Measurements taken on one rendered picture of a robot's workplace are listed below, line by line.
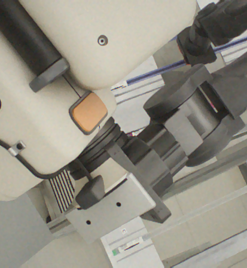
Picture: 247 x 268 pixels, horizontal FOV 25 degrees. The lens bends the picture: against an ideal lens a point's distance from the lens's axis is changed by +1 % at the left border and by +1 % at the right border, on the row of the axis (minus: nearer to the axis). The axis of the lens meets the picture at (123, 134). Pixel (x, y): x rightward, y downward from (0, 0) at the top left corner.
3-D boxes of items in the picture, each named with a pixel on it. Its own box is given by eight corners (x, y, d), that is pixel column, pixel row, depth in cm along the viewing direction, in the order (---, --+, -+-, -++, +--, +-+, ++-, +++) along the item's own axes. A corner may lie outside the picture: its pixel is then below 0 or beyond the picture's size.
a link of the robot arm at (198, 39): (188, 21, 122) (206, 40, 121) (211, 2, 124) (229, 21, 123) (183, 35, 129) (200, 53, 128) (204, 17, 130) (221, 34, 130)
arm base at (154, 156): (103, 146, 65) (164, 224, 66) (152, 104, 67) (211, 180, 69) (85, 149, 73) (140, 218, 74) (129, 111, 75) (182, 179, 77)
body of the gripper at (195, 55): (198, 25, 137) (205, 11, 130) (216, 61, 135) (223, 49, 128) (174, 34, 136) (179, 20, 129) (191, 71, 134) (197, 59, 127)
